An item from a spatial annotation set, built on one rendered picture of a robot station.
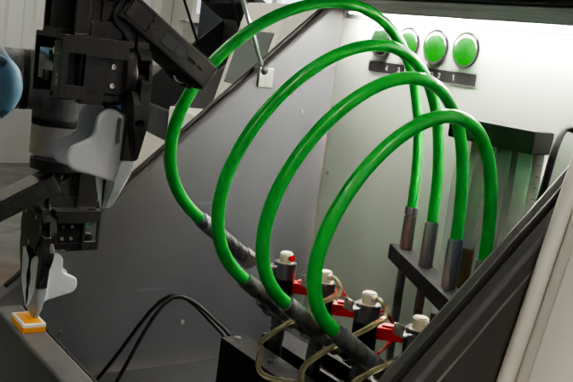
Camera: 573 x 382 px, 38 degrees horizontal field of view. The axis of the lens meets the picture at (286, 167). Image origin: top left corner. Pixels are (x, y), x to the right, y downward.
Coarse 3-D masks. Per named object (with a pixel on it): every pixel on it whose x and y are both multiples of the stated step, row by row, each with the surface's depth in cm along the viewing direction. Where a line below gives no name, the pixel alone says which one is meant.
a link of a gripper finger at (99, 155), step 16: (112, 112) 72; (96, 128) 72; (112, 128) 72; (80, 144) 71; (96, 144) 72; (112, 144) 73; (80, 160) 71; (96, 160) 72; (112, 160) 73; (96, 176) 73; (112, 176) 73; (128, 176) 74; (112, 192) 74
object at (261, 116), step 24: (360, 48) 93; (384, 48) 95; (312, 72) 90; (432, 96) 101; (264, 120) 88; (240, 144) 87; (432, 144) 104; (432, 168) 104; (216, 192) 87; (432, 192) 105; (216, 216) 87; (432, 216) 105; (216, 240) 87; (432, 240) 105
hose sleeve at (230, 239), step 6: (204, 216) 95; (204, 222) 95; (210, 222) 96; (204, 228) 96; (210, 228) 96; (210, 234) 96; (228, 234) 98; (228, 240) 97; (234, 240) 98; (234, 246) 98; (240, 246) 99; (234, 252) 99; (240, 252) 99; (246, 252) 99; (240, 258) 99
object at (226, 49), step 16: (304, 0) 98; (320, 0) 99; (336, 0) 100; (352, 0) 101; (272, 16) 95; (288, 16) 97; (368, 16) 104; (384, 16) 105; (240, 32) 94; (256, 32) 95; (224, 48) 93; (192, 96) 92; (416, 96) 110; (176, 112) 91; (416, 112) 111; (176, 128) 91; (176, 144) 92; (416, 144) 112; (176, 160) 92; (416, 160) 113; (176, 176) 92; (416, 176) 113; (176, 192) 93; (416, 192) 113; (192, 208) 94; (416, 208) 114
